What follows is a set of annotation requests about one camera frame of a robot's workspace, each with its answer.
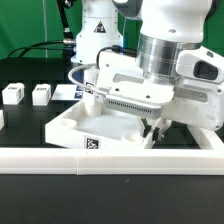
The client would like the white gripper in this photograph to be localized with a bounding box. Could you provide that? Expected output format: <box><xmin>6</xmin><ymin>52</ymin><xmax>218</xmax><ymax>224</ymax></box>
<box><xmin>96</xmin><ymin>47</ymin><xmax>224</xmax><ymax>141</ymax></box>

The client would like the black cable on table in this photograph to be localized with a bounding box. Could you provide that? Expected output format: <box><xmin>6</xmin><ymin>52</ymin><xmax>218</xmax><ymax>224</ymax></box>
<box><xmin>7</xmin><ymin>39</ymin><xmax>78</xmax><ymax>60</ymax></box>

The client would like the white square table top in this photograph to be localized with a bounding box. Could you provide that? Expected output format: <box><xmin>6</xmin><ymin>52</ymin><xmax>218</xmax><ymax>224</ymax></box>
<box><xmin>45</xmin><ymin>101</ymin><xmax>155</xmax><ymax>150</ymax></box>

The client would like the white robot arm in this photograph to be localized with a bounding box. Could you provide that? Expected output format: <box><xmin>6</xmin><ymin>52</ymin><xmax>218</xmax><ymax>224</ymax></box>
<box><xmin>72</xmin><ymin>0</ymin><xmax>224</xmax><ymax>131</ymax></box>

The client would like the white sheet with fiducial tags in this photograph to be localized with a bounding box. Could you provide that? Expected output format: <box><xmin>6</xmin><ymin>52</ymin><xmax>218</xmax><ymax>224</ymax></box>
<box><xmin>52</xmin><ymin>84</ymin><xmax>83</xmax><ymax>101</ymax></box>

